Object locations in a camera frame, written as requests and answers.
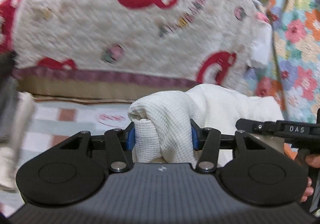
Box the checkered play mat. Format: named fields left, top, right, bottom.
left=0, top=98, right=136, bottom=217

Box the person's right hand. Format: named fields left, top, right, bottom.
left=296, top=154, right=319, bottom=203

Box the cream zip-up hoodie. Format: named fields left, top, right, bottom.
left=128, top=84, right=283, bottom=166

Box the grey folded garment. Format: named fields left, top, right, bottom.
left=1, top=76, right=18, bottom=143

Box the white folded garment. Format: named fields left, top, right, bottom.
left=1, top=92, right=34, bottom=191

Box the dark brown knit sweater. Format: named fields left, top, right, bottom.
left=0, top=50, right=17, bottom=81

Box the floral quilted blanket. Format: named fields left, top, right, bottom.
left=245, top=0, right=319, bottom=123

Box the white quilted bear bedspread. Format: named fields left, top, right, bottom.
left=1, top=0, right=272, bottom=100

